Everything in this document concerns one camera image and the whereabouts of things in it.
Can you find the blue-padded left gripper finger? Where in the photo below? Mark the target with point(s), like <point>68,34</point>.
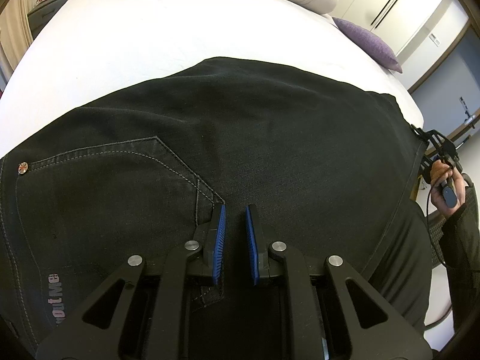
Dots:
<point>211,237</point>

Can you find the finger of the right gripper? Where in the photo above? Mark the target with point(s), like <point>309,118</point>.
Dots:
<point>426,137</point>

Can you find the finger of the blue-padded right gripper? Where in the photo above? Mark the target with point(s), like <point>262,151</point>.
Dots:
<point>260,237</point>

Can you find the black denim pants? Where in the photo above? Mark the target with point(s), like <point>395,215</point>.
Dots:
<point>330,167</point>

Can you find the person's right hand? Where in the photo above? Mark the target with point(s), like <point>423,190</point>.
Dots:
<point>438,174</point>

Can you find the purple pillow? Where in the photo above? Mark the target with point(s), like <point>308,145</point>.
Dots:
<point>370,43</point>

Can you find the white wardrobe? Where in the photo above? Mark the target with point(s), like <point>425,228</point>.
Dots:
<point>418,31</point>

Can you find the dark bedside cabinet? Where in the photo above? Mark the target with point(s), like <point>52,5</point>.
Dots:
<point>42,12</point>

